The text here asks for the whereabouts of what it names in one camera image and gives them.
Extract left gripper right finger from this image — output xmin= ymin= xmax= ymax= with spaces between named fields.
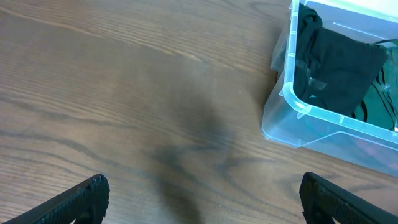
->
xmin=299 ymin=172 xmax=397 ymax=224

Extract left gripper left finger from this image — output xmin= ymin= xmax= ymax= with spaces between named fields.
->
xmin=4 ymin=174 xmax=110 ymax=224

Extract dark green garment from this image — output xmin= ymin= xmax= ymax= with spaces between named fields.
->
xmin=351 ymin=39 xmax=397 ymax=132

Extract black garment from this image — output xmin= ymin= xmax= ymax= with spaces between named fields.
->
xmin=294 ymin=4 xmax=388 ymax=116

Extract clear plastic storage container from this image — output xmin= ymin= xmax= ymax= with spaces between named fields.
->
xmin=262 ymin=1 xmax=397 ymax=176

